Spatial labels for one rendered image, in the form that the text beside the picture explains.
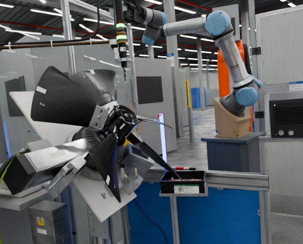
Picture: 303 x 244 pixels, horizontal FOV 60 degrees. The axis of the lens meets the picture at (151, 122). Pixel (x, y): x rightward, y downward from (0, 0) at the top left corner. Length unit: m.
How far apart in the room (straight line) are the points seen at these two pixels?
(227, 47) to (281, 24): 1.43
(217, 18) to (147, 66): 4.11
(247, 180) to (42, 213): 0.98
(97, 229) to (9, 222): 0.62
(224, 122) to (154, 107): 3.92
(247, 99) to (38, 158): 1.08
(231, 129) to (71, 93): 1.00
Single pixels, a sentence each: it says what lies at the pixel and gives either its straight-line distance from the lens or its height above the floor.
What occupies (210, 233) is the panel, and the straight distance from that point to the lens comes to 1.62.
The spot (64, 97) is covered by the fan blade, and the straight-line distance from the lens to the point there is 1.01.
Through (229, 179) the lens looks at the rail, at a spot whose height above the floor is 0.83.
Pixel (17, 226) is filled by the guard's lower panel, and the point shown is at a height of 0.64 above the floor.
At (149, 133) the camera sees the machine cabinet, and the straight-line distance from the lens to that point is 5.40.
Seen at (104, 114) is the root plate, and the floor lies 1.23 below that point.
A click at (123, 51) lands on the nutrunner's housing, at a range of 1.20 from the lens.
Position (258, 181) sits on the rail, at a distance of 1.43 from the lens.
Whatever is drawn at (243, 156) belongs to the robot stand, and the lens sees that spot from 1.63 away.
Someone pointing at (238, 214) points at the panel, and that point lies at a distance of 1.53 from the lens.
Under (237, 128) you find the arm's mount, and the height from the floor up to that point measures 1.06.
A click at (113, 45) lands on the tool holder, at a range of 1.20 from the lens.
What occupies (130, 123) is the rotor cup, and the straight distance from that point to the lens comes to 1.05.
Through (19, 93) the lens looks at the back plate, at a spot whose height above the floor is 1.35.
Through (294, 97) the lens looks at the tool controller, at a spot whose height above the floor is 1.23.
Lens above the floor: 1.28
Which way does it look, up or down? 5 degrees down
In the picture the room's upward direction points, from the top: 5 degrees counter-clockwise
